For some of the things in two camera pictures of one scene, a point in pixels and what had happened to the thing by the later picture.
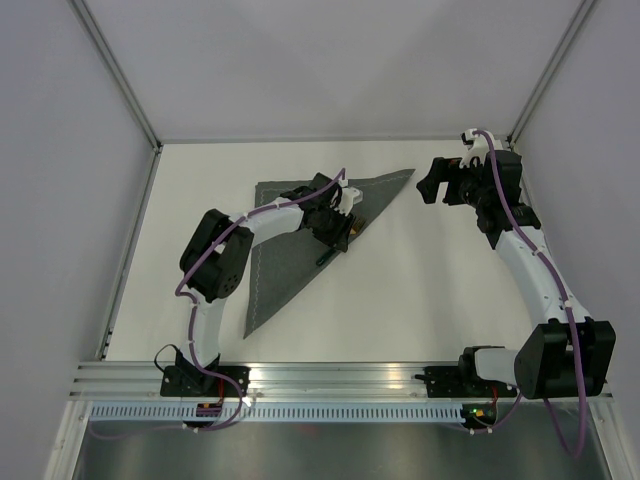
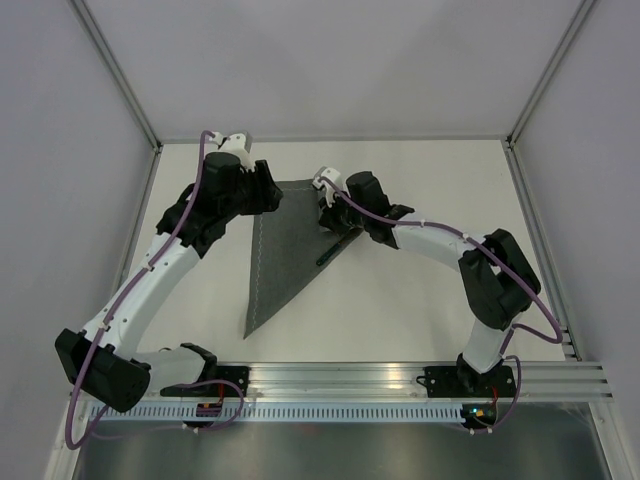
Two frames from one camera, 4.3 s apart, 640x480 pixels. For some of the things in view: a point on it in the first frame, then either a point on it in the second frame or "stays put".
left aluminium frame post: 134,98 stays put
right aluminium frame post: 576,24 stays put
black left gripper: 340,237 to 269,196
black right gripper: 446,170 to 329,219
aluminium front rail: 270,383 stays put
